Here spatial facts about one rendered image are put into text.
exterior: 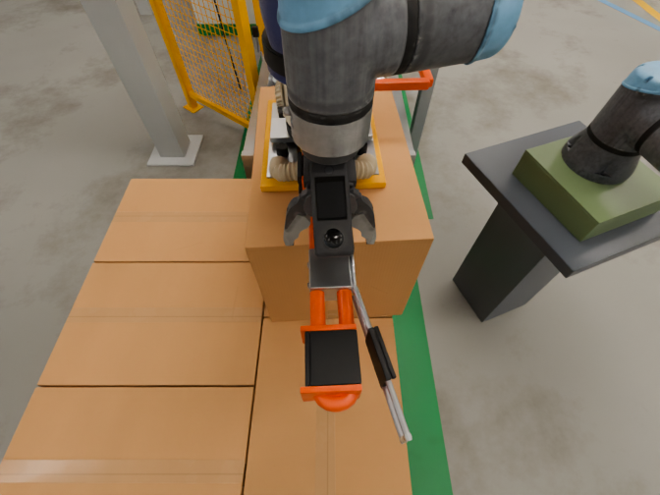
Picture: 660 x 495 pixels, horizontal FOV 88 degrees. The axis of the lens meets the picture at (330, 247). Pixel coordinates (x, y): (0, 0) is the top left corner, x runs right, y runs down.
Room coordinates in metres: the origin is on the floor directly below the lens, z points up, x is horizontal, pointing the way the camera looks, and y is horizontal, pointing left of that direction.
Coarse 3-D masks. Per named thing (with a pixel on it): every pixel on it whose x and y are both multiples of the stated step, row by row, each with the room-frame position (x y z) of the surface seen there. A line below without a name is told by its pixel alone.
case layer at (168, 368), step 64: (128, 192) 0.94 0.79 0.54; (192, 192) 0.94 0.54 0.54; (128, 256) 0.64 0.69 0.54; (192, 256) 0.64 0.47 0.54; (128, 320) 0.41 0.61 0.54; (192, 320) 0.41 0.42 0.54; (256, 320) 0.41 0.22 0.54; (384, 320) 0.41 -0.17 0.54; (64, 384) 0.22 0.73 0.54; (128, 384) 0.22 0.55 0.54; (192, 384) 0.22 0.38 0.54; (256, 384) 0.22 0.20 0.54; (64, 448) 0.07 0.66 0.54; (128, 448) 0.07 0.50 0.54; (192, 448) 0.07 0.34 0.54; (256, 448) 0.07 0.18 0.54; (320, 448) 0.07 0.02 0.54; (384, 448) 0.07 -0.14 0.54
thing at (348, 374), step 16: (304, 336) 0.16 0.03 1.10; (320, 336) 0.16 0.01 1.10; (336, 336) 0.16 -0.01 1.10; (352, 336) 0.16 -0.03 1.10; (304, 352) 0.14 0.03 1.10; (320, 352) 0.14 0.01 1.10; (336, 352) 0.14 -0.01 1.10; (352, 352) 0.14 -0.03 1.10; (320, 368) 0.12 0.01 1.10; (336, 368) 0.12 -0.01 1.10; (352, 368) 0.12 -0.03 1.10; (320, 384) 0.10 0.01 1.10; (336, 384) 0.10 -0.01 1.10; (352, 384) 0.10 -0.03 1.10; (304, 400) 0.09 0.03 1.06
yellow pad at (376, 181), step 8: (376, 136) 0.73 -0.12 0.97; (368, 144) 0.69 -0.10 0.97; (376, 144) 0.70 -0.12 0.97; (360, 152) 0.65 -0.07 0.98; (368, 152) 0.66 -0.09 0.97; (376, 152) 0.67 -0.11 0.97; (376, 160) 0.64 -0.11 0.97; (376, 168) 0.61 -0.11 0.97; (376, 176) 0.59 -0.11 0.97; (384, 176) 0.59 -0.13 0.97; (360, 184) 0.57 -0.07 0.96; (368, 184) 0.57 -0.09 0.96; (376, 184) 0.57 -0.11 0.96; (384, 184) 0.57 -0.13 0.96
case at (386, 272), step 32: (384, 96) 0.95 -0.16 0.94; (256, 128) 0.80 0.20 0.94; (384, 128) 0.80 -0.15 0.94; (256, 160) 0.67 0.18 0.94; (384, 160) 0.67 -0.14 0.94; (256, 192) 0.56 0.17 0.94; (288, 192) 0.56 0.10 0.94; (384, 192) 0.56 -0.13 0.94; (416, 192) 0.56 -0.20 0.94; (256, 224) 0.46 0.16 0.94; (384, 224) 0.46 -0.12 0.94; (416, 224) 0.46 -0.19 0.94; (256, 256) 0.40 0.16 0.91; (288, 256) 0.41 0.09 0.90; (384, 256) 0.42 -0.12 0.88; (416, 256) 0.43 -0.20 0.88; (288, 288) 0.41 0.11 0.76; (384, 288) 0.42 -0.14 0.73; (288, 320) 0.41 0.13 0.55
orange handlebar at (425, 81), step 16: (384, 80) 0.78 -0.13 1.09; (400, 80) 0.78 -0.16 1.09; (416, 80) 0.78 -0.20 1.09; (432, 80) 0.79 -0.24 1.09; (320, 304) 0.21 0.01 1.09; (352, 304) 0.21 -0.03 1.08; (320, 320) 0.18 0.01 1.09; (352, 320) 0.18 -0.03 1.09; (320, 400) 0.08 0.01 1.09; (336, 400) 0.08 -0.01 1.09; (352, 400) 0.08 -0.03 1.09
